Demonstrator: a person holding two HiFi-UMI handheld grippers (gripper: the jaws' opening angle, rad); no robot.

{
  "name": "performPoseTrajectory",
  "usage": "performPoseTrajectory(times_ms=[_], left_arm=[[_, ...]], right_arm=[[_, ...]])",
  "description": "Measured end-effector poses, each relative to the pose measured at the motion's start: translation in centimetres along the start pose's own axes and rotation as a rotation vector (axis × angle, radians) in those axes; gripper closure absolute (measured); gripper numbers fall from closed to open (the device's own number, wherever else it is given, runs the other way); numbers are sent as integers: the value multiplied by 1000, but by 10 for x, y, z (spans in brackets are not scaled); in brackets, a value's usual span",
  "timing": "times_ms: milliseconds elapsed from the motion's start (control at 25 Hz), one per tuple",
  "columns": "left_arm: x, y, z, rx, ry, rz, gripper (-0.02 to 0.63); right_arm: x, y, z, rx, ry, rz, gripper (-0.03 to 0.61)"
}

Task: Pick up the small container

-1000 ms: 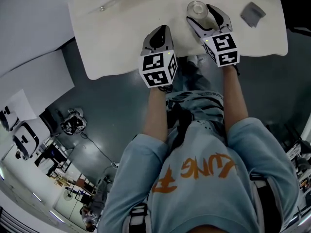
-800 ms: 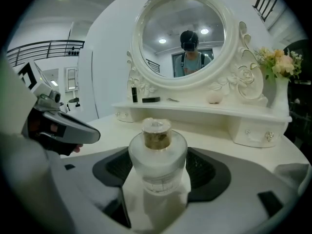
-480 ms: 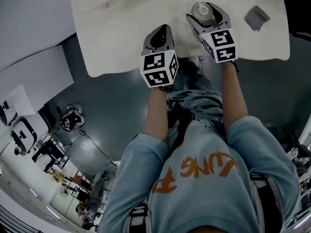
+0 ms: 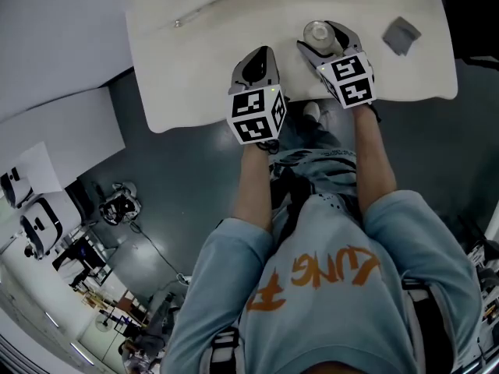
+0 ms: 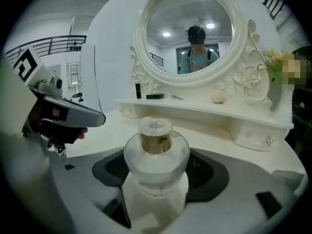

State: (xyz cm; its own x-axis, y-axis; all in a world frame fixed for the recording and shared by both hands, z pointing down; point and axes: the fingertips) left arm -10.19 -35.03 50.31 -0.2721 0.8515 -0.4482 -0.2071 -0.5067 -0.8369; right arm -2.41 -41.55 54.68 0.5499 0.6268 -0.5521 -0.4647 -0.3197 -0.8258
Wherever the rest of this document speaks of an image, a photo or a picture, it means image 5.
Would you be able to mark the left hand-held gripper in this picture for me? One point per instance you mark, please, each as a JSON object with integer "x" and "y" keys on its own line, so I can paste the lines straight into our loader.
{"x": 36, "y": 72}

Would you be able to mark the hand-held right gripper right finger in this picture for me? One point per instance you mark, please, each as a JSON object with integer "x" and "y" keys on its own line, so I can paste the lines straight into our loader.
{"x": 243, "y": 179}

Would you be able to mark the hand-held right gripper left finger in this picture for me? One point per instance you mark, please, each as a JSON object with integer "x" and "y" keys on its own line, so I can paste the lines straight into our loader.
{"x": 78, "y": 179}

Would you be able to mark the small frosted glass container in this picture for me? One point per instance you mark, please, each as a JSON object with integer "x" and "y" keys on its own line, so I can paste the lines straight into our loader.
{"x": 156, "y": 164}

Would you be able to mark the person's left hand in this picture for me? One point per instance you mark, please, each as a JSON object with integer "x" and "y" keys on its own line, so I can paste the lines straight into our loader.
{"x": 83, "y": 131}

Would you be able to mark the white panel door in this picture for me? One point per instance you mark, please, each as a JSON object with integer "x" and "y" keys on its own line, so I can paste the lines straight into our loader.
{"x": 74, "y": 74}

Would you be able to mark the crystal drawer knob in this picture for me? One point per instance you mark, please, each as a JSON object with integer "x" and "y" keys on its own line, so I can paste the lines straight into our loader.
{"x": 269, "y": 140}

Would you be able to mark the black lipstick tube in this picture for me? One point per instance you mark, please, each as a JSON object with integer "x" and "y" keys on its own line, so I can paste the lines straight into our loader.
{"x": 138, "y": 90}

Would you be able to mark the flat black case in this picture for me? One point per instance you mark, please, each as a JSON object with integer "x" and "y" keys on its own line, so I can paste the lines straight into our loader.
{"x": 154, "y": 96}

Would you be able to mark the black metal railing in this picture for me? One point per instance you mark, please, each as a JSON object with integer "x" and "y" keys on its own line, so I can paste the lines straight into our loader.
{"x": 274, "y": 2}
{"x": 48, "y": 43}

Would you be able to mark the white vanity drawer shelf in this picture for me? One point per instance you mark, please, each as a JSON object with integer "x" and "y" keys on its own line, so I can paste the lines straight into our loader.
{"x": 195, "y": 111}

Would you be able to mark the pale pink makeup sponge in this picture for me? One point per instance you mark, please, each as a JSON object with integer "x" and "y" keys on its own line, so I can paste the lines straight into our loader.
{"x": 219, "y": 97}

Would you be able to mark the yellow artificial flowers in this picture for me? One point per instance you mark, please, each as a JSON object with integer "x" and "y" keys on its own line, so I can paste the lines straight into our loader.
{"x": 274, "y": 62}

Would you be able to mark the white ornate oval mirror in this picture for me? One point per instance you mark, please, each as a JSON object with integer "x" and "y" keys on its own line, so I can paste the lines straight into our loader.
{"x": 239, "y": 33}

